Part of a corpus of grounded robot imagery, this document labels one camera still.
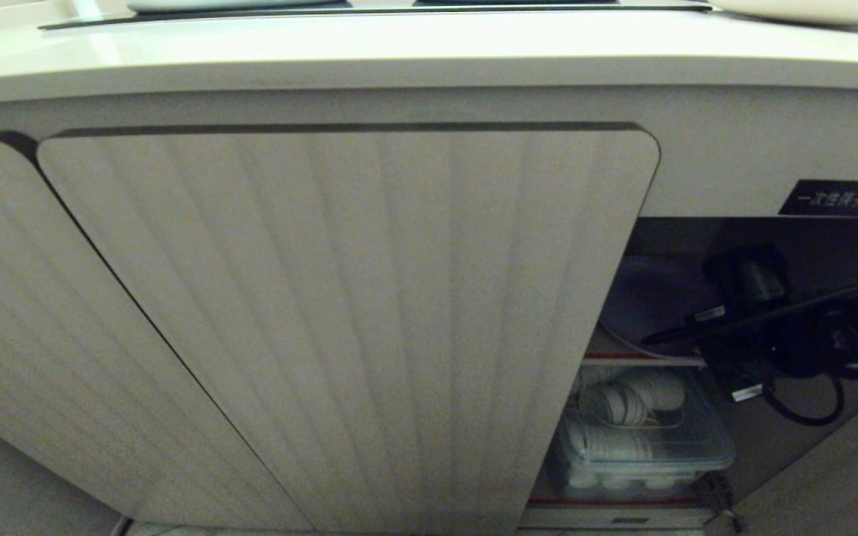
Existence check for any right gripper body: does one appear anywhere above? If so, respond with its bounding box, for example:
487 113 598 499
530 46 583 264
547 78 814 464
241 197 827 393
693 301 781 404

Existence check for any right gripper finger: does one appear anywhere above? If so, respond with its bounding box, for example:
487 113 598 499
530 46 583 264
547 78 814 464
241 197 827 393
641 316 731 348

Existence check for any round pale plate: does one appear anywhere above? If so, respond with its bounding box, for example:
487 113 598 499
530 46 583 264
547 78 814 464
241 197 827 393
598 255 710 360

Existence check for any cabinet shelf with red edge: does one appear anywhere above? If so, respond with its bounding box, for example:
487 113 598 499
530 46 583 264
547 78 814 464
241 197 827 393
521 491 729 532
584 328 708 369

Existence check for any ribbed beige cabinet door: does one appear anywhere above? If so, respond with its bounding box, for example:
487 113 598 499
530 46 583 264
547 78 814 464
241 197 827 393
705 378 858 536
0 133 312 532
36 123 661 536

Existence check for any beige kitchen cabinet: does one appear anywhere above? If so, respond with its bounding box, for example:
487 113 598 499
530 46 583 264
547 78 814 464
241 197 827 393
0 56 858 536

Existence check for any white dish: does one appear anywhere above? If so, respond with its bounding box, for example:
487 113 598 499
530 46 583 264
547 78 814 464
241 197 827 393
708 0 858 28

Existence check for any stack of white small dishes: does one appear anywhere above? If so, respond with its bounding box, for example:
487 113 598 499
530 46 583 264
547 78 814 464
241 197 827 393
565 415 655 464
617 368 687 412
576 382 651 428

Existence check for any clear plastic storage bin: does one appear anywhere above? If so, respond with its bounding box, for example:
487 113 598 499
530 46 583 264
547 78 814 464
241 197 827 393
544 363 737 502

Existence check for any black label sign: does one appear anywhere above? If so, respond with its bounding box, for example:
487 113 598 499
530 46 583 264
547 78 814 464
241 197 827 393
778 179 858 217

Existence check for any black cable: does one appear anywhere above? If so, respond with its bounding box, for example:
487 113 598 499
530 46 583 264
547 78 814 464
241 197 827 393
763 371 845 427

